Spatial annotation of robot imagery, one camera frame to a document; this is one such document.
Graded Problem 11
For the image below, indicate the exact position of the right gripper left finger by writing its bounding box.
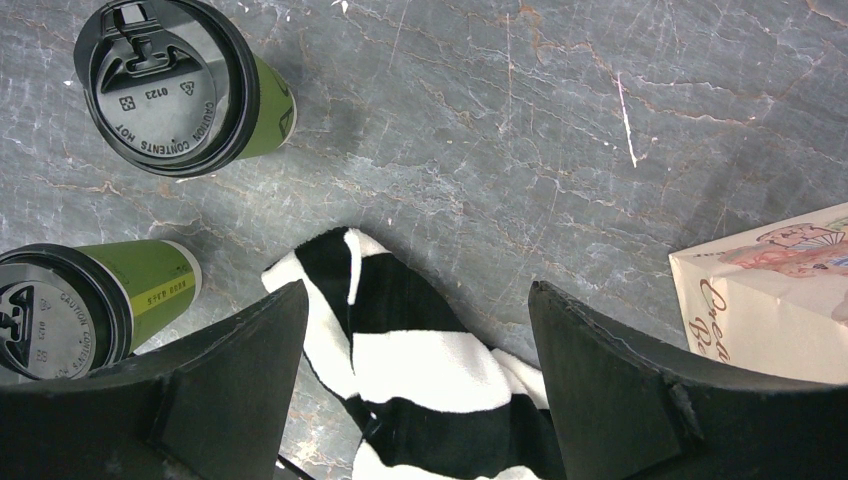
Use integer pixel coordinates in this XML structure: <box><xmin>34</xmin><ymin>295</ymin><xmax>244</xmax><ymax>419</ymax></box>
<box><xmin>1</xmin><ymin>281</ymin><xmax>309</xmax><ymax>479</ymax></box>

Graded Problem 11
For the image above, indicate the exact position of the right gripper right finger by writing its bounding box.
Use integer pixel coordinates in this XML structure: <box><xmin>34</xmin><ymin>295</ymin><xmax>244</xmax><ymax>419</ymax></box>
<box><xmin>528</xmin><ymin>281</ymin><xmax>847</xmax><ymax>479</ymax></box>

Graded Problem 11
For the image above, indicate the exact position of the black coffee lid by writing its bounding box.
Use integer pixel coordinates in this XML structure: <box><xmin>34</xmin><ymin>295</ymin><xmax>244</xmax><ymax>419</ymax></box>
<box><xmin>73</xmin><ymin>1</ymin><xmax>260</xmax><ymax>178</ymax></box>
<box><xmin>1</xmin><ymin>243</ymin><xmax>134</xmax><ymax>380</ymax></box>

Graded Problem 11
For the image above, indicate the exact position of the brown paper bag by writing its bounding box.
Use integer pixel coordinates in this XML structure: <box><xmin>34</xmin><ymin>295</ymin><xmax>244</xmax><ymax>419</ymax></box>
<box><xmin>669</xmin><ymin>204</ymin><xmax>847</xmax><ymax>384</ymax></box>

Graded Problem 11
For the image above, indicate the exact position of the green paper coffee cup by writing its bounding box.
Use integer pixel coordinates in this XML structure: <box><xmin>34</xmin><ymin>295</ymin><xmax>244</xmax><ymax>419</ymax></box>
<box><xmin>78</xmin><ymin>240</ymin><xmax>202</xmax><ymax>352</ymax></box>

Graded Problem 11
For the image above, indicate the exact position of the black white striped cloth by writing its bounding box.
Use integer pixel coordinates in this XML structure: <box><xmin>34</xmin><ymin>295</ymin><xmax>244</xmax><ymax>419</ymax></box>
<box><xmin>261</xmin><ymin>227</ymin><xmax>565</xmax><ymax>479</ymax></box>

